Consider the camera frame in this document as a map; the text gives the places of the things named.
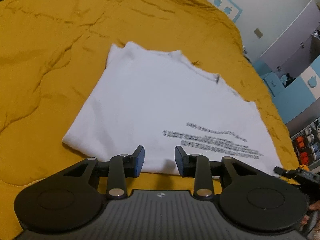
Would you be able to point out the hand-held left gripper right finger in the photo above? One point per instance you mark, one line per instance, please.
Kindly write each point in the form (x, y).
(178, 161)

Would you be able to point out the light blue nightstand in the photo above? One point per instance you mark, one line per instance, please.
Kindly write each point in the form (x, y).
(273, 83)

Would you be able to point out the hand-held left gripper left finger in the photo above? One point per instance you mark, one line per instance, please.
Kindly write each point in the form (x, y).
(140, 160)

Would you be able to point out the blue cabinet with bird print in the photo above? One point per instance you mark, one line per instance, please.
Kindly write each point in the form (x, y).
(300, 97)

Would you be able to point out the white wardrobe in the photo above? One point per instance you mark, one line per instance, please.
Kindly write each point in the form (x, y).
(292, 30)

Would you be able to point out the shelf with orange white items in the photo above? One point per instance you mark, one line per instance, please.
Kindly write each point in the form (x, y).
(306, 145)

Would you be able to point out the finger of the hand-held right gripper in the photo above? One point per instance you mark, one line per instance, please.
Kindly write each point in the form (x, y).
(287, 174)

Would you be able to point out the mustard yellow quilt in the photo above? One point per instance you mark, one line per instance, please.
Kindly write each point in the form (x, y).
(50, 55)

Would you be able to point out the wall switch plate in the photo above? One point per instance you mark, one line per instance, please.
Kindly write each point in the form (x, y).
(257, 33)

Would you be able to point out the white printed sweatshirt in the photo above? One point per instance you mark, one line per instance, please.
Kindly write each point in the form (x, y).
(155, 105)

